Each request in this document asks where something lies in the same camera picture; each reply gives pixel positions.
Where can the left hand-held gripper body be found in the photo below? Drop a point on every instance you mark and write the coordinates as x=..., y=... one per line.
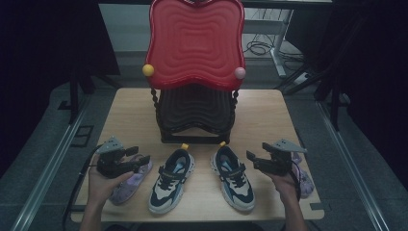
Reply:
x=110, y=160

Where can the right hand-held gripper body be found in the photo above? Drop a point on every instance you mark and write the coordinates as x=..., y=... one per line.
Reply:
x=277, y=163

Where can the navy and white sneaker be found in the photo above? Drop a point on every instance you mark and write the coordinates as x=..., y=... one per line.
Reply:
x=168, y=186
x=235, y=183

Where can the purple sandal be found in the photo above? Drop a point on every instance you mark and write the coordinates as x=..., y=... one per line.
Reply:
x=306, y=184
x=128, y=189

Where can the red and black shoe rack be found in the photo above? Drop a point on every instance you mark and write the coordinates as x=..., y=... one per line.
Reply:
x=195, y=41

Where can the person's right hand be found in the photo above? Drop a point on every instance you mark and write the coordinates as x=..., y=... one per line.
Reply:
x=285, y=187

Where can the person's left hand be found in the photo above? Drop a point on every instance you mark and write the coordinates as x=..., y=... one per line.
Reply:
x=99, y=189

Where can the black metal stand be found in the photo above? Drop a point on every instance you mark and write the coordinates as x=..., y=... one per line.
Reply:
x=335, y=106
x=73, y=96

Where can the white power strip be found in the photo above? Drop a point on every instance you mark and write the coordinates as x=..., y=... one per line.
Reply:
x=301, y=78

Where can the white desk stand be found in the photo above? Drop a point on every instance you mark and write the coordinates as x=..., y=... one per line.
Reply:
x=279, y=48

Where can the black floor bracket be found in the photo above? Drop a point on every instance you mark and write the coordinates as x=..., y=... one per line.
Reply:
x=82, y=136

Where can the metal floor rail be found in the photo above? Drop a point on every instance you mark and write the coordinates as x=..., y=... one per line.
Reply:
x=349, y=160
x=48, y=166

